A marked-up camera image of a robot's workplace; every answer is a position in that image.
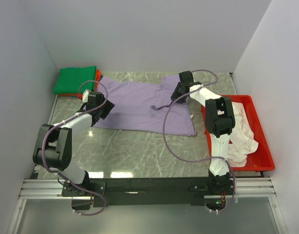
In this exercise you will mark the black base beam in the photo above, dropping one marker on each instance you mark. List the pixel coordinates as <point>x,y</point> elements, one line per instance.
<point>149,192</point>

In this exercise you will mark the orange folded t shirt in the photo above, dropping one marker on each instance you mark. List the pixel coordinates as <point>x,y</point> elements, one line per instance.
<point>90,85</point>

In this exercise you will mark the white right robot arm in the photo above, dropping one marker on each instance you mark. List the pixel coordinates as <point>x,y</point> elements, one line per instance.
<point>219,123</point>

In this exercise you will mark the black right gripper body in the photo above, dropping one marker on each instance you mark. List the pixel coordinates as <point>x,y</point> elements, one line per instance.
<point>178,91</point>

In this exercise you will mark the white t shirt in bin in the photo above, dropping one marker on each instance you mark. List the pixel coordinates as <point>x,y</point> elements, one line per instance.
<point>242,138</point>

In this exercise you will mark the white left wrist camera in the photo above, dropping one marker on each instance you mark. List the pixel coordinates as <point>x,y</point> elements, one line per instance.
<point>84,96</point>

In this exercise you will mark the green folded t shirt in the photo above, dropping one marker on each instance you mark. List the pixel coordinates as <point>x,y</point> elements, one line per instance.
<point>71,78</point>

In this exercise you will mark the red plastic bin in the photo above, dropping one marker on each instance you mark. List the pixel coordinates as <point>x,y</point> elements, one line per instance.
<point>261,159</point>

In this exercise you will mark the lavender t shirt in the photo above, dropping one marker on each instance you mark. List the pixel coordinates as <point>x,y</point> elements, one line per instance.
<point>144,107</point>

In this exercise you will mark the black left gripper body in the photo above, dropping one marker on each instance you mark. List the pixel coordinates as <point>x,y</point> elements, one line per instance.
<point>105,109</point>

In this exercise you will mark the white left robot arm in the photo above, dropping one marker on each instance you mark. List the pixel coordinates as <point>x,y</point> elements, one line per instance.
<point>53,149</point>

